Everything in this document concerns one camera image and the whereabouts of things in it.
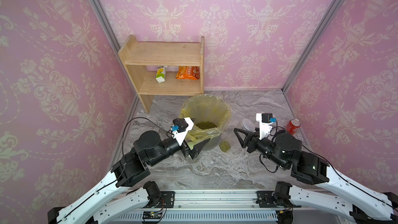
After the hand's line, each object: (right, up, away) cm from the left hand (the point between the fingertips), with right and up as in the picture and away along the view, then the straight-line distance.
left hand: (202, 130), depth 56 cm
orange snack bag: (-9, +29, +40) cm, 50 cm away
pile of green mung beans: (+2, -4, +41) cm, 41 cm away
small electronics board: (-24, -43, +17) cm, 52 cm away
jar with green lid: (-7, -18, +24) cm, 31 cm away
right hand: (+14, 0, +5) cm, 15 cm away
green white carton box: (-26, +28, +39) cm, 54 cm away
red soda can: (+52, -3, +33) cm, 62 cm away
